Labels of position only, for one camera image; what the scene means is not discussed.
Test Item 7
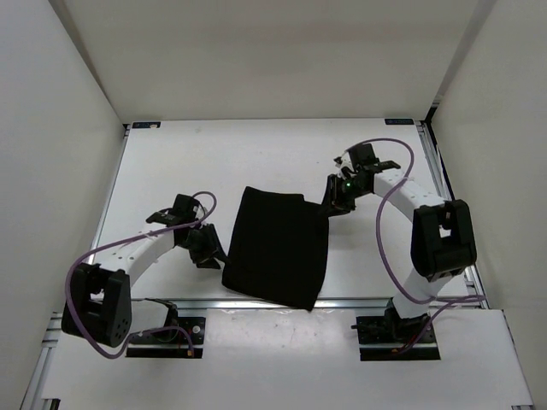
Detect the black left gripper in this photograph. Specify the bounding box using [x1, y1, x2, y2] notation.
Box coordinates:
[178, 223, 230, 270]

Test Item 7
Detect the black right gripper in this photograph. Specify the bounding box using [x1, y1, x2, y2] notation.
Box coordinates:
[316, 173, 370, 218]

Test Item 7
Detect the black skirt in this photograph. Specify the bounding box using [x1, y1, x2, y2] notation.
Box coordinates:
[221, 186, 329, 311]

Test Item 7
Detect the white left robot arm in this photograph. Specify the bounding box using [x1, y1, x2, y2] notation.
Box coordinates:
[62, 223, 230, 359]

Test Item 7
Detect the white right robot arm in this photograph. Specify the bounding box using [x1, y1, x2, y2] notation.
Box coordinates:
[321, 169, 477, 342]

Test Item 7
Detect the blue right corner label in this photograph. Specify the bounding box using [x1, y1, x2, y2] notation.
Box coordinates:
[385, 118, 415, 126]

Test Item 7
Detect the blue corner label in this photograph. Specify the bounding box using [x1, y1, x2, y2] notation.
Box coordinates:
[132, 121, 161, 129]
[385, 118, 415, 126]

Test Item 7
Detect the white front cover board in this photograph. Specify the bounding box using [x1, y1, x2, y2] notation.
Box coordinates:
[43, 309, 532, 409]

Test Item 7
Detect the blue left corner label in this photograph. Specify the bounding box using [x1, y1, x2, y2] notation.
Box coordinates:
[132, 121, 161, 129]

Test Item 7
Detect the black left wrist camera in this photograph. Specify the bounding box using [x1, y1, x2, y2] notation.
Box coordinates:
[145, 194, 201, 226]

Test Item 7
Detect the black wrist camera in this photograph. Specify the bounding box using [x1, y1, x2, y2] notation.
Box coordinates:
[145, 194, 201, 226]
[334, 143, 401, 175]

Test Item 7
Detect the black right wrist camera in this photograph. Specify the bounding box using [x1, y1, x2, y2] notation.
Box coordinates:
[334, 143, 401, 175]

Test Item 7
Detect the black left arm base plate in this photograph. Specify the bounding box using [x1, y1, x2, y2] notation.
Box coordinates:
[126, 298, 206, 360]

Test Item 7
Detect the aluminium right frame rail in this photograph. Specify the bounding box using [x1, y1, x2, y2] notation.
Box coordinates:
[416, 120, 490, 309]

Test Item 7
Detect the aluminium frame rail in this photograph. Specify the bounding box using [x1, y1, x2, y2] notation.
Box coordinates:
[62, 121, 126, 277]
[416, 120, 490, 309]

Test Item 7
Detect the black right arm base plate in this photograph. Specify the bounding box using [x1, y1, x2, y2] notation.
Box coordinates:
[351, 314, 441, 362]

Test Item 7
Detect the aluminium left frame rail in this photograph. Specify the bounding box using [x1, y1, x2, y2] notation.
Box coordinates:
[62, 121, 126, 277]

